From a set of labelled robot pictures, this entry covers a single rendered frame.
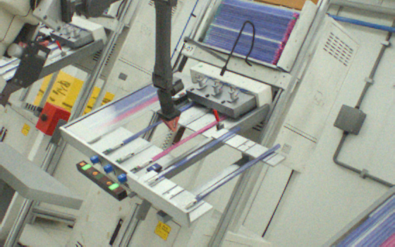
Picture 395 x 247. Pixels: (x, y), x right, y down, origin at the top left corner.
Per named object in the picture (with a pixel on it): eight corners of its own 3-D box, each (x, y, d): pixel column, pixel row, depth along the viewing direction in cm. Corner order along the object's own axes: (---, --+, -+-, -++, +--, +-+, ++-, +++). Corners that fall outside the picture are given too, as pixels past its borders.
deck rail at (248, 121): (144, 195, 227) (140, 182, 224) (141, 193, 229) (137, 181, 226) (271, 116, 262) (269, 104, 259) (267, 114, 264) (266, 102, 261)
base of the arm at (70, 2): (42, -11, 187) (66, -2, 181) (62, -16, 193) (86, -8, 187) (45, 14, 192) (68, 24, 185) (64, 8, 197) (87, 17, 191)
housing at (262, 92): (262, 120, 262) (257, 92, 256) (194, 92, 298) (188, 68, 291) (274, 113, 266) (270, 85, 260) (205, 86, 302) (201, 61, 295)
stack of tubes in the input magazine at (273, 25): (273, 64, 259) (298, 10, 259) (200, 42, 296) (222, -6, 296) (288, 75, 268) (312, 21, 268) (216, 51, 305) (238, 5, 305)
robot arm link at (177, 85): (151, 75, 243) (166, 81, 239) (168, 63, 250) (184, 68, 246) (154, 99, 250) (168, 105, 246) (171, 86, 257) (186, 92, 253)
